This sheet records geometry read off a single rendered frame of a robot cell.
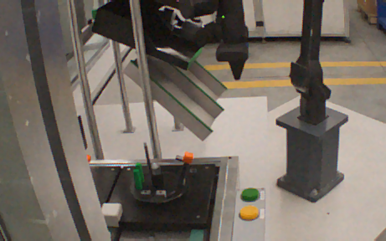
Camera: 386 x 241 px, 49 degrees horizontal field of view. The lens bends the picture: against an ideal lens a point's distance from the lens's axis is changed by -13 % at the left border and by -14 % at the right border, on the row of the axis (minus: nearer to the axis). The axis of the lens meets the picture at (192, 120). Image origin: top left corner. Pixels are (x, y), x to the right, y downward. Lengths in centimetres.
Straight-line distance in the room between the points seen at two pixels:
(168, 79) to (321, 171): 51
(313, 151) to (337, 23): 411
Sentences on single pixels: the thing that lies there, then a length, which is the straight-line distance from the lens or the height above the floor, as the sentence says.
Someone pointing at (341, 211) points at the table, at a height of 86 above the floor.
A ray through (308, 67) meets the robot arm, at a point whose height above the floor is 121.
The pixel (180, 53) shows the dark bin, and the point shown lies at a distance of 128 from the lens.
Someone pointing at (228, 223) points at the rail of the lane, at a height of 96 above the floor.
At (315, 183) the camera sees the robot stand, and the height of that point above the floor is 90.
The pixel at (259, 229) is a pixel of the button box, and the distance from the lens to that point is 101.
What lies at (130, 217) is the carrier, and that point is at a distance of 108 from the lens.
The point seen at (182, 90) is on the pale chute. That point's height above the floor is 108.
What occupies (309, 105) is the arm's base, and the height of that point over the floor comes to 110.
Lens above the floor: 161
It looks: 26 degrees down
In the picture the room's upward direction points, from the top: 7 degrees counter-clockwise
